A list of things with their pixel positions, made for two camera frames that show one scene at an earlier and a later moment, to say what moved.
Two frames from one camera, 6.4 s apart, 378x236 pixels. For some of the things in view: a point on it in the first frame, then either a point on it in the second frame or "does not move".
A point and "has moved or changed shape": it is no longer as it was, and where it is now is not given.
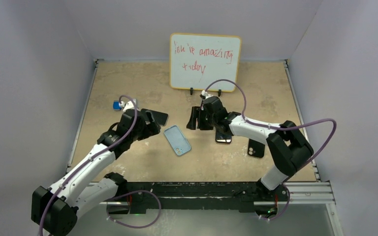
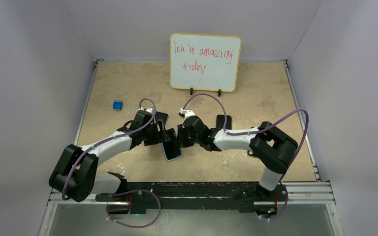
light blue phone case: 177,140 has moved or changed shape
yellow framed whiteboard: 196,60 does not move
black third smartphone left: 159,117 does not move
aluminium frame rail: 309,192 does not move
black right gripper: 198,112 → 181,142
